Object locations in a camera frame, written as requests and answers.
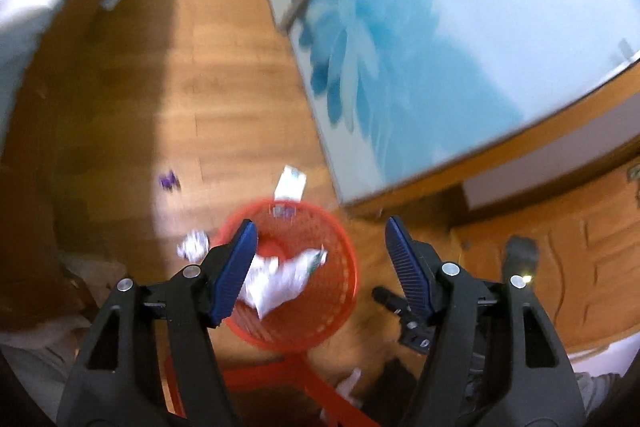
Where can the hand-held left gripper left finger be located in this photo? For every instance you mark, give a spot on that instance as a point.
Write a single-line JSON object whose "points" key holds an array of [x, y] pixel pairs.
{"points": [[235, 272]]}

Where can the red plastic stool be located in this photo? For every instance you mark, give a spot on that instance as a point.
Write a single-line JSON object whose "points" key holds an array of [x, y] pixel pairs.
{"points": [[310, 382]]}

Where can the large white paper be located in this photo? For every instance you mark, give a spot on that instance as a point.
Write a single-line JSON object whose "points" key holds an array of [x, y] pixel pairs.
{"points": [[280, 282]]}

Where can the white tissue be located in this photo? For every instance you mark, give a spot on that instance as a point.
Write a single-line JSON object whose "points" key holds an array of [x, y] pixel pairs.
{"points": [[350, 387]]}

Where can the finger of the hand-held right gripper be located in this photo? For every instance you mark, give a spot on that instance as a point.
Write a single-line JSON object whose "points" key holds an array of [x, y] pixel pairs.
{"points": [[387, 296], [520, 254]]}

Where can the red plastic mesh basket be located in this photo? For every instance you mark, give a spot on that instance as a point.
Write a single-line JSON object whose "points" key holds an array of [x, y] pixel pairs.
{"points": [[330, 307]]}

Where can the small purple wrapper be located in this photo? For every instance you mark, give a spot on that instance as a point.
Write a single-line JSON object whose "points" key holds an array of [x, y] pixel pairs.
{"points": [[169, 180]]}

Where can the small crumpled white paper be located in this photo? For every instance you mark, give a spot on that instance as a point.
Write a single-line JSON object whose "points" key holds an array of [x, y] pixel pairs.
{"points": [[192, 247]]}

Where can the carved wooden cabinet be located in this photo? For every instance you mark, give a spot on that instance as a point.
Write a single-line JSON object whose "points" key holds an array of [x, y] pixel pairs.
{"points": [[575, 257]]}

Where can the person's grey clothing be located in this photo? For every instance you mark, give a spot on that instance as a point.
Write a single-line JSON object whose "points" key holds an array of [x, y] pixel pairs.
{"points": [[35, 372]]}

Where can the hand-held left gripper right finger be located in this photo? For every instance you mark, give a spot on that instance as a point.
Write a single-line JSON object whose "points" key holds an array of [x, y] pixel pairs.
{"points": [[407, 272]]}

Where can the white blue paper carton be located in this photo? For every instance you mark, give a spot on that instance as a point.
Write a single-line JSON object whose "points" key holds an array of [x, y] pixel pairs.
{"points": [[290, 184]]}

